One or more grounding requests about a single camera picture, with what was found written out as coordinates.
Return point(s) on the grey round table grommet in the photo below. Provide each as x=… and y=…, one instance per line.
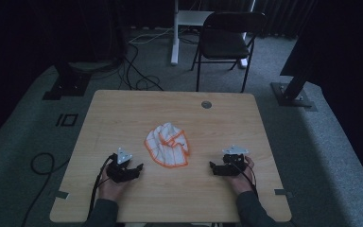
x=206, y=104

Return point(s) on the white desk frame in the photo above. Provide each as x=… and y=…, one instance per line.
x=175, y=38

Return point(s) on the white cloth with orange edge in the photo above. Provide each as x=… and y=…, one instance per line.
x=168, y=146

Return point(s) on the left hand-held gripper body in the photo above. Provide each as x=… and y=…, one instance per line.
x=119, y=171

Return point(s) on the person's left hand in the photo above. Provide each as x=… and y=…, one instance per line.
x=108, y=187

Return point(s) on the black stand with base plate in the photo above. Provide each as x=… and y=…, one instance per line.
x=67, y=83
x=291, y=94

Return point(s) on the black folding chair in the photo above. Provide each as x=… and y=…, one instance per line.
x=225, y=44

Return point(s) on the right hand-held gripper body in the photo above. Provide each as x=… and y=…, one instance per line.
x=233, y=160

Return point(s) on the person's right hand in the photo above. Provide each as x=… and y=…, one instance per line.
x=241, y=183

